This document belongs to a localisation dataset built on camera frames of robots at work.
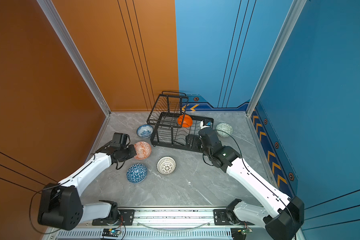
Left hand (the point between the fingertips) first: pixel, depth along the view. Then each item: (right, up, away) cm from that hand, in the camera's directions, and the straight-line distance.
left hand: (135, 150), depth 89 cm
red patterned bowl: (+4, 0, +3) cm, 5 cm away
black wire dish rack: (+21, +16, 0) cm, 26 cm away
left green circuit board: (-6, -36, -18) cm, 41 cm away
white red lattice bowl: (+18, -9, +1) cm, 20 cm away
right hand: (+33, +8, -14) cm, 37 cm away
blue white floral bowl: (+1, +11, +17) cm, 20 cm away
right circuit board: (+56, -37, -18) cm, 69 cm away
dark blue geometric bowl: (+1, -13, -2) cm, 13 cm away
